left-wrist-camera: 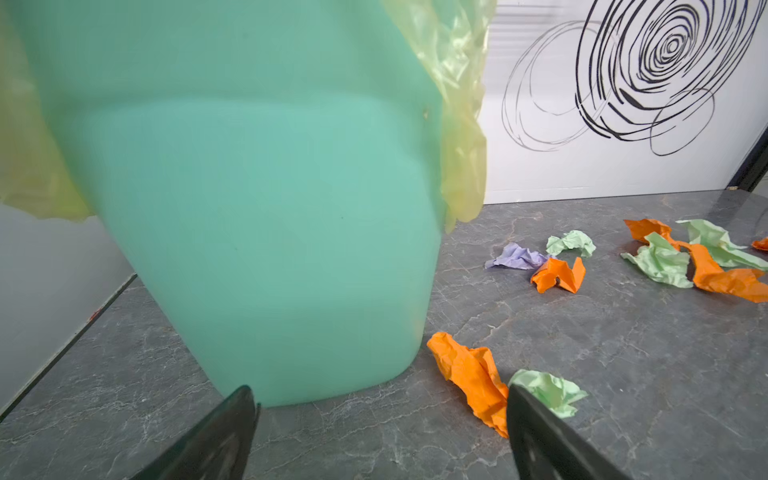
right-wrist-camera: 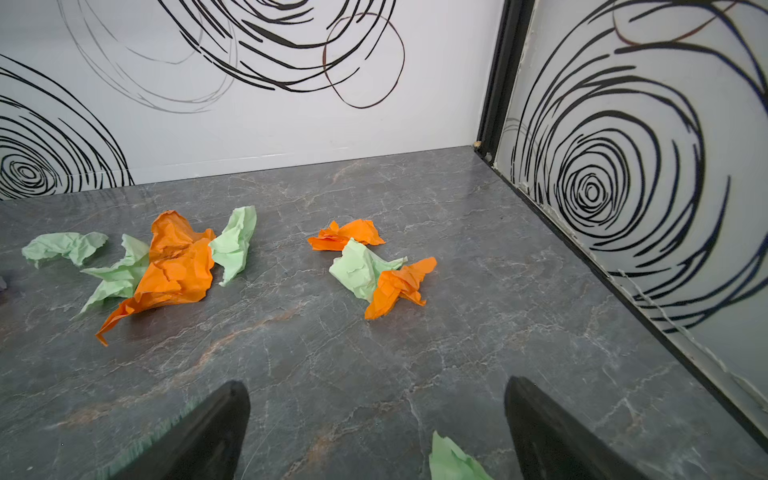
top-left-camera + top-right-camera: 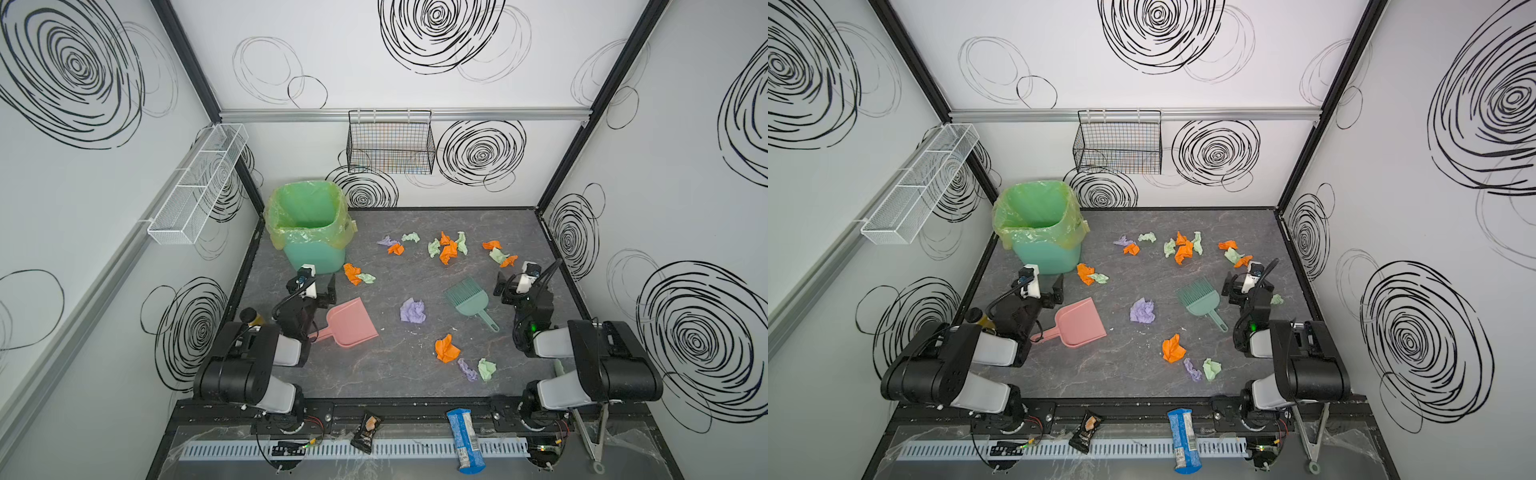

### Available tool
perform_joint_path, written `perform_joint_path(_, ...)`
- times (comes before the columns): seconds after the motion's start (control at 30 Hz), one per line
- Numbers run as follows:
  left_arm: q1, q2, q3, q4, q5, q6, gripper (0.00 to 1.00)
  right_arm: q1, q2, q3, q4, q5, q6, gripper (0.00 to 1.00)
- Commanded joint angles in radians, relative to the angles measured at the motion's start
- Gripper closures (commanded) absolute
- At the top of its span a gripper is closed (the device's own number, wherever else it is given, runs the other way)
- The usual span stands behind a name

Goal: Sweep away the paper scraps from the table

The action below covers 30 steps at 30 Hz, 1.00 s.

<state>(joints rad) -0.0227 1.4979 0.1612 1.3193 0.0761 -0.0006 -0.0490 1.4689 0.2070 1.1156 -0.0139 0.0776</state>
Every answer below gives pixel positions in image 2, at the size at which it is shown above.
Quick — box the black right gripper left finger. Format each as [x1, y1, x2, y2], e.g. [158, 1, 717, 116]
[110, 380, 251, 479]

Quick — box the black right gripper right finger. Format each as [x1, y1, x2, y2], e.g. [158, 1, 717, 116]
[504, 376, 646, 480]

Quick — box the light green crumpled scrap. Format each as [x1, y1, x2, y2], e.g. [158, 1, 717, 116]
[78, 234, 150, 315]

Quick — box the large orange crumpled scrap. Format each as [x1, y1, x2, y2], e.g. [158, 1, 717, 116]
[96, 210, 215, 345]

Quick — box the tall green paper scrap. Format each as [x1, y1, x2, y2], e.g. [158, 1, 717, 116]
[209, 205, 257, 287]

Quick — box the orange scrap right cluster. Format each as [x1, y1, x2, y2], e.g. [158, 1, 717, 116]
[365, 257, 438, 320]

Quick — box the green scrap right cluster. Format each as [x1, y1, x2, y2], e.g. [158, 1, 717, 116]
[329, 238, 408, 302]

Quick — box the far left green scrap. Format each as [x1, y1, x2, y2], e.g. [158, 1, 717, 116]
[22, 232, 108, 268]

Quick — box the small orange scrap back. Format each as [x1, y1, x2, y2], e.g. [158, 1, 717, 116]
[308, 219, 386, 251]

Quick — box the green scrap near right wall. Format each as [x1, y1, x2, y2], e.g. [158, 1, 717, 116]
[429, 431, 492, 480]

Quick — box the black corner frame post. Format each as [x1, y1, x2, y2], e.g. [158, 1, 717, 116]
[474, 0, 536, 163]

